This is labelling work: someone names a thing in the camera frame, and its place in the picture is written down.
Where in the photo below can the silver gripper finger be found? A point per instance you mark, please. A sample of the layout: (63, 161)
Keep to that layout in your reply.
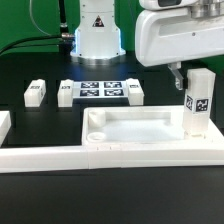
(179, 80)

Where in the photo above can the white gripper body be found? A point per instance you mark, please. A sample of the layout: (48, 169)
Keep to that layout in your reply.
(169, 36)

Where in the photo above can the white desk top tray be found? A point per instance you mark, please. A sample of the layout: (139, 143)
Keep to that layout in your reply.
(144, 125)

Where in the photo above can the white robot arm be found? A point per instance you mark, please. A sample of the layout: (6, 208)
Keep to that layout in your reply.
(98, 39)

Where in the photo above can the fiducial marker plate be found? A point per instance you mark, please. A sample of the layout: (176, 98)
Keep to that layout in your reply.
(99, 89)

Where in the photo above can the white U-shaped fence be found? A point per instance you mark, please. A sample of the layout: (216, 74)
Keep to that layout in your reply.
(14, 160)

